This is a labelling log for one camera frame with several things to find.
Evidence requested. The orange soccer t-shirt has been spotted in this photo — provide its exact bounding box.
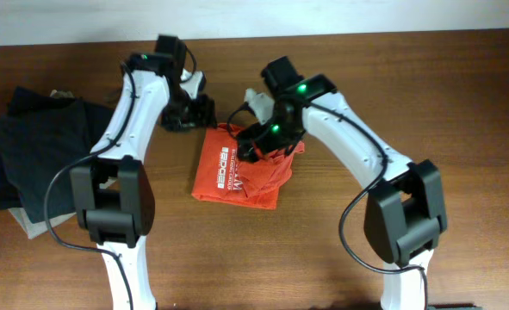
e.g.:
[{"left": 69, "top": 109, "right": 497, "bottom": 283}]
[{"left": 192, "top": 123, "right": 305, "bottom": 210}]

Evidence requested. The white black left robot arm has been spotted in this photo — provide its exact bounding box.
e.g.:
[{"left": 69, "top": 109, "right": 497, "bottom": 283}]
[{"left": 70, "top": 53, "right": 216, "bottom": 309}]

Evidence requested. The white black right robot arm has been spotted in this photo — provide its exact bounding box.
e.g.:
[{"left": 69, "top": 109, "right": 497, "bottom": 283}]
[{"left": 236, "top": 75, "right": 448, "bottom": 309}]

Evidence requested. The black folded shirt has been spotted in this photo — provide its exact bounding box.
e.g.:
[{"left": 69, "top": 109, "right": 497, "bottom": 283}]
[{"left": 0, "top": 87, "right": 113, "bottom": 223}]

